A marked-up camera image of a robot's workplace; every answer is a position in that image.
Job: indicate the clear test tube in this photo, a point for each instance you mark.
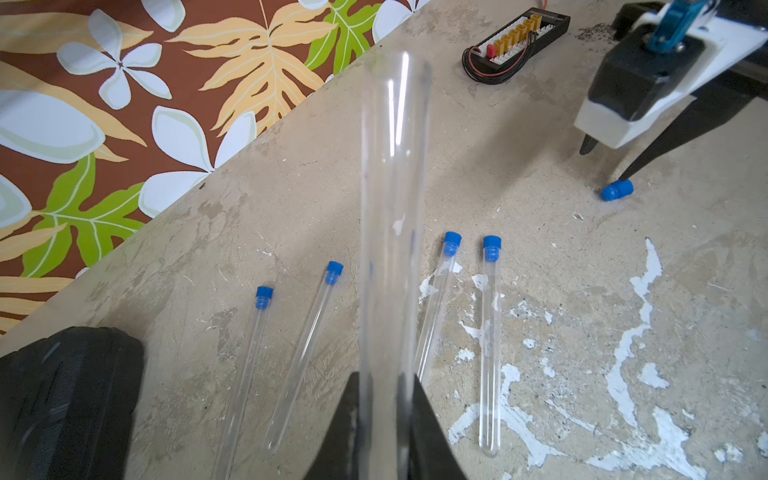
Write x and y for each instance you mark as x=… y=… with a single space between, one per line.
x=224 y=461
x=299 y=365
x=437 y=293
x=394 y=142
x=489 y=426

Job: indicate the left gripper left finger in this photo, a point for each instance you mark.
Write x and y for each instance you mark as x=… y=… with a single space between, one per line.
x=337 y=457

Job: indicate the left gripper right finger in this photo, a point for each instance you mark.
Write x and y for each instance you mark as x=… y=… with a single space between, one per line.
x=431 y=456

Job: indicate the blue stopper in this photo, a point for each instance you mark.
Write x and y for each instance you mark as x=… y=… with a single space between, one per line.
x=263 y=297
x=617 y=190
x=451 y=244
x=491 y=248
x=333 y=273

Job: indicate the black tool case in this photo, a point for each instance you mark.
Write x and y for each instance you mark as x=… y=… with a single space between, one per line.
x=67 y=405

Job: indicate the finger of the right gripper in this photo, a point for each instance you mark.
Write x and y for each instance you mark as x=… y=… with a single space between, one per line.
x=714 y=104
x=588 y=145

